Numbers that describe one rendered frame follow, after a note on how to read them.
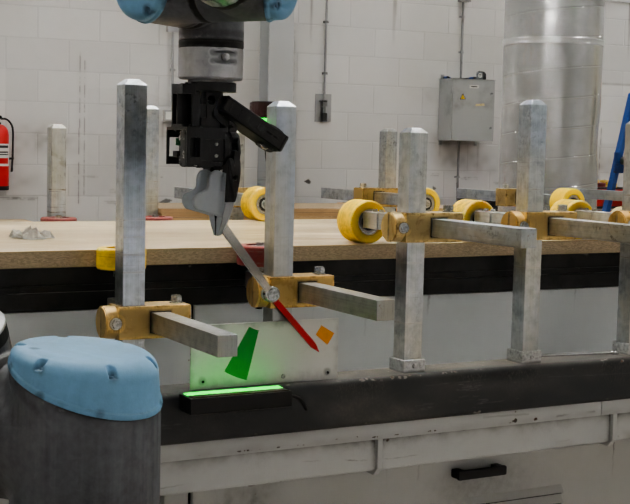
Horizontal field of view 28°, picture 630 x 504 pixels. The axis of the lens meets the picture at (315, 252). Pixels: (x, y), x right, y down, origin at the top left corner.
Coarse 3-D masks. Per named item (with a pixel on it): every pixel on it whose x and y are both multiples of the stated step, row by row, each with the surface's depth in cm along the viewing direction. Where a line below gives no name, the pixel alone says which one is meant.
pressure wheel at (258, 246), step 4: (244, 244) 215; (248, 244) 216; (252, 244) 217; (256, 244) 215; (260, 244) 214; (248, 248) 212; (252, 248) 211; (256, 248) 211; (260, 248) 211; (248, 252) 212; (252, 252) 211; (256, 252) 211; (260, 252) 211; (252, 256) 211; (256, 256) 211; (260, 256) 211; (240, 260) 213; (256, 260) 211; (260, 260) 211; (240, 264) 213; (256, 264) 211; (260, 264) 211; (260, 268) 214; (256, 308) 216; (260, 308) 215
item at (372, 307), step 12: (300, 288) 199; (312, 288) 196; (324, 288) 192; (336, 288) 193; (300, 300) 199; (312, 300) 196; (324, 300) 192; (336, 300) 189; (348, 300) 186; (360, 300) 183; (372, 300) 180; (384, 300) 179; (348, 312) 186; (360, 312) 183; (372, 312) 180; (384, 312) 180
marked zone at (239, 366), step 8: (248, 328) 196; (248, 336) 196; (256, 336) 197; (240, 344) 196; (248, 344) 196; (240, 352) 196; (248, 352) 196; (232, 360) 195; (240, 360) 196; (248, 360) 196; (232, 368) 195; (240, 368) 196; (248, 368) 197; (240, 376) 196
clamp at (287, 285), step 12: (252, 276) 199; (264, 276) 199; (288, 276) 199; (300, 276) 200; (312, 276) 201; (324, 276) 202; (252, 288) 199; (288, 288) 199; (252, 300) 199; (264, 300) 197; (288, 300) 199
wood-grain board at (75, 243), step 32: (0, 224) 261; (32, 224) 263; (64, 224) 265; (96, 224) 268; (160, 224) 272; (192, 224) 275; (256, 224) 280; (320, 224) 285; (0, 256) 198; (32, 256) 200; (64, 256) 203; (160, 256) 211; (192, 256) 214; (224, 256) 216; (320, 256) 226; (352, 256) 229; (384, 256) 232; (448, 256) 239
